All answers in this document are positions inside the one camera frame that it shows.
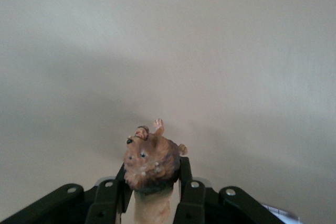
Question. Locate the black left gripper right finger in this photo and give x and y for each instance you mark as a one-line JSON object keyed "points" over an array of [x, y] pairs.
{"points": [[194, 203]]}

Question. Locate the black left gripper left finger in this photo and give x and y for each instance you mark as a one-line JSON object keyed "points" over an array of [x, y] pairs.
{"points": [[105, 200]]}

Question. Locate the brown lion statue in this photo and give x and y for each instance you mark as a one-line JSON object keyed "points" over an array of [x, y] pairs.
{"points": [[149, 163]]}

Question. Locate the brown table cloth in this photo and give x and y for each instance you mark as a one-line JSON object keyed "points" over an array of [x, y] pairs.
{"points": [[168, 51]]}

